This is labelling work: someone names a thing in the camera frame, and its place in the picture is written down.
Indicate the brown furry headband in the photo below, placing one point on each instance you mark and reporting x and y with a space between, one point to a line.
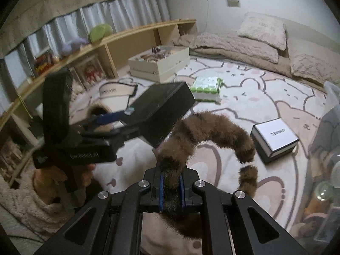
212 127

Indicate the beige pillow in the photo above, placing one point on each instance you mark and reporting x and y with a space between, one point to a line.
313 61

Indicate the wooden shelf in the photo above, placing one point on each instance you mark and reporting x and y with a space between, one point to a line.
127 35

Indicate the green plush toy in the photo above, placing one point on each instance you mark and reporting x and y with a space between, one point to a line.
100 32

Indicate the beige futon mattress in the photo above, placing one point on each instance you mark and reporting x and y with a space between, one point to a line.
284 66

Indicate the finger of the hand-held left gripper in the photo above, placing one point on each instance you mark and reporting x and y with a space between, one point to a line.
127 134
109 118

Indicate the clear plastic container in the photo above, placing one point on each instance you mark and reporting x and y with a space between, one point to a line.
326 127

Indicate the black box with white top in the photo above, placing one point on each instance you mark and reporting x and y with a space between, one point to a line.
276 135

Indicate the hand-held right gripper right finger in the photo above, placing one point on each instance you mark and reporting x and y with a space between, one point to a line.
182 191

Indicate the purple plush toy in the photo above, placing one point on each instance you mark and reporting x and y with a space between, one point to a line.
74 46

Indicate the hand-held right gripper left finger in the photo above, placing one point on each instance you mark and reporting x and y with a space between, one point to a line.
160 191

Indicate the person's left hand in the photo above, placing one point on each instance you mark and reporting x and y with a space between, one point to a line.
47 183

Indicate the green wipes pack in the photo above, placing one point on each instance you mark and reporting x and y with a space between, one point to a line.
205 87

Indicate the grey curtains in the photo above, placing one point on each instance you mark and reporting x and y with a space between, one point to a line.
119 13

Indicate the beige storage box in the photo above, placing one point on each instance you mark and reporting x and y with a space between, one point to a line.
164 69

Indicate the folded beige blanket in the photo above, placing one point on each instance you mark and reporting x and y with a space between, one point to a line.
233 47

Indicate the fluffy white pillow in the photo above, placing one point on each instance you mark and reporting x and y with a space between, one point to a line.
263 29

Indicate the person's left forearm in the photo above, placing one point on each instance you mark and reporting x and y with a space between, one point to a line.
21 209

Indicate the colourful books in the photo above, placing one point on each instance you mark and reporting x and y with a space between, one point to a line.
43 63

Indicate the boxed doll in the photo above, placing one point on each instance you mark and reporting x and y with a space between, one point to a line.
89 71

